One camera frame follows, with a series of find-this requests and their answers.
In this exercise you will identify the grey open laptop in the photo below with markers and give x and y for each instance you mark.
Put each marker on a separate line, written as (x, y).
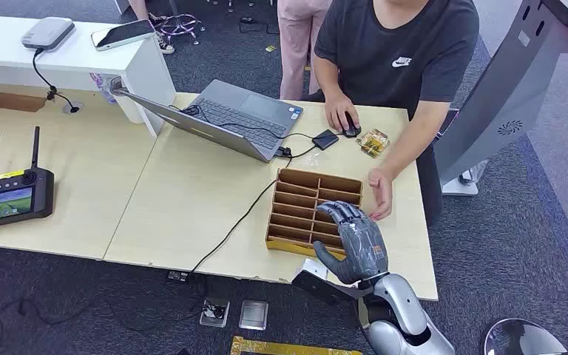
(237, 117)

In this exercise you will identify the grey flat router box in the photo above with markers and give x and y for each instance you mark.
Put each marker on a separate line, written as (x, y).
(48, 32)

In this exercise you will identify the person with sneakers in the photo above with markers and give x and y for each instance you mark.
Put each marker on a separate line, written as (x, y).
(159, 34)

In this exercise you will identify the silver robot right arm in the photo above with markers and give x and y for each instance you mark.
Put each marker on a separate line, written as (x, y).
(401, 306)

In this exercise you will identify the open floor socket box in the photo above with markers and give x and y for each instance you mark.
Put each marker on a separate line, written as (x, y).
(214, 312)

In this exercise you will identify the round shiny grey dome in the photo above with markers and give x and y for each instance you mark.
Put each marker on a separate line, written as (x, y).
(521, 339)

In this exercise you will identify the black remote controller with antennas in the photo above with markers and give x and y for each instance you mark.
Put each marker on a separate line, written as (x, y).
(12, 198)

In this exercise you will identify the yellow tape frame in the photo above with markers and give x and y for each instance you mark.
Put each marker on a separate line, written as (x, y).
(284, 349)

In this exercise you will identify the black power adapter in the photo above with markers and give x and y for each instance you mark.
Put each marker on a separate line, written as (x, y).
(178, 277)

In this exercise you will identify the small black hub box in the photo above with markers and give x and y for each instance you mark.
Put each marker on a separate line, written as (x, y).
(325, 139)

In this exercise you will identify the black computer mouse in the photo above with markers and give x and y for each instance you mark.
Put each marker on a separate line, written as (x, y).
(352, 130)

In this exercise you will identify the yellow snack packet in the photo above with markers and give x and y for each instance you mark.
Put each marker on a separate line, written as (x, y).
(373, 142)

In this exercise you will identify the closed metal floor socket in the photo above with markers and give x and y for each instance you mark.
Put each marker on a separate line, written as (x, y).
(253, 315)

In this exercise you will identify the person's right hand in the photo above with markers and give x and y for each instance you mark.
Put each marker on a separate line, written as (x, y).
(337, 109)

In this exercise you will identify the white-edged smartphone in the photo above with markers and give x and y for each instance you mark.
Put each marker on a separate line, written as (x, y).
(123, 34)

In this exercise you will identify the small yellow floor tag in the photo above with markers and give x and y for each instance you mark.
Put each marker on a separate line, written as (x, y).
(270, 48)

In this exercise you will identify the white desk riser shelf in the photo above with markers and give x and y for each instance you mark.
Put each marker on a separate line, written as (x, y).
(93, 61)

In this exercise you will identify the seated person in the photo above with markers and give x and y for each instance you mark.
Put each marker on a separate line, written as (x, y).
(401, 44)

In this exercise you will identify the grey kiosk stand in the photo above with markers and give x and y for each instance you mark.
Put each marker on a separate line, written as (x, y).
(504, 93)

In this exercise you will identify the person's left forearm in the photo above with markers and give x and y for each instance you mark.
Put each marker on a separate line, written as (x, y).
(418, 137)

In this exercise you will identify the person's left hand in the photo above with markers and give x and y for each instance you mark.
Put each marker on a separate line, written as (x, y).
(383, 193)

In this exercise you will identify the clear plastic bottle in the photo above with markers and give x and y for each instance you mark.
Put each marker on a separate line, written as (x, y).
(103, 88)

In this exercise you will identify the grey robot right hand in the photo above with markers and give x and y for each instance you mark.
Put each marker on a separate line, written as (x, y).
(362, 245)

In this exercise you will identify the brown cardboard slot organizer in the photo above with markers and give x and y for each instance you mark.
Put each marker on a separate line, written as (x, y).
(298, 210)

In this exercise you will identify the standing person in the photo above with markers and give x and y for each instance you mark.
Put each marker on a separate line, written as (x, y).
(296, 44)

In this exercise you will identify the chrome stool base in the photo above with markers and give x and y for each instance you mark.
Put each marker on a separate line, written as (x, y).
(180, 24)

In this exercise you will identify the pale and black wrist camera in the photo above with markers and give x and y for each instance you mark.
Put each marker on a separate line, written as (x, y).
(320, 286)

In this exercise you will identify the person's right forearm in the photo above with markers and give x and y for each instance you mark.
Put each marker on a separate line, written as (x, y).
(327, 76)

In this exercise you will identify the brown cardboard patch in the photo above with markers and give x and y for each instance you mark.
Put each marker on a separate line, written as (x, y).
(17, 102)

